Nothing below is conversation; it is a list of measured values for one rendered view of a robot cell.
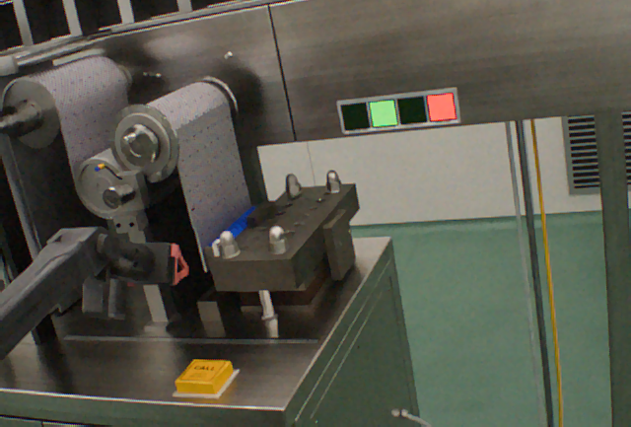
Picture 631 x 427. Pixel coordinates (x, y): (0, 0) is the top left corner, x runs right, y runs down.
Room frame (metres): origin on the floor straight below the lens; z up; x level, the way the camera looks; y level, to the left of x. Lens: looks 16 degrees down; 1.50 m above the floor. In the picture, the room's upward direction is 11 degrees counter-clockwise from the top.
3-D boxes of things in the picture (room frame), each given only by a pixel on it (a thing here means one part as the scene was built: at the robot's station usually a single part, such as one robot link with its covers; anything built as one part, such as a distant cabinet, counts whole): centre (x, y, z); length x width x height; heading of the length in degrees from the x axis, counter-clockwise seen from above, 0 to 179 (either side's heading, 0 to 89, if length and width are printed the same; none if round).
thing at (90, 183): (1.52, 0.34, 1.17); 0.26 x 0.12 x 0.12; 157
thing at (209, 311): (1.45, 0.17, 0.92); 0.28 x 0.04 x 0.04; 157
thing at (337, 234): (1.41, -0.04, 0.96); 0.10 x 0.03 x 0.11; 157
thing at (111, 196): (1.30, 0.34, 1.18); 0.04 x 0.02 x 0.04; 67
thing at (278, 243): (1.27, 0.07, 1.05); 0.04 x 0.04 x 0.04
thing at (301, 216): (1.44, 0.05, 1.00); 0.40 x 0.16 x 0.06; 157
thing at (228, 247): (1.30, 0.16, 1.05); 0.04 x 0.04 x 0.04
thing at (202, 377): (1.08, 0.22, 0.91); 0.07 x 0.07 x 0.02; 67
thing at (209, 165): (1.44, 0.17, 1.17); 0.23 x 0.01 x 0.18; 157
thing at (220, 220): (1.45, 0.17, 1.03); 0.23 x 0.01 x 0.09; 157
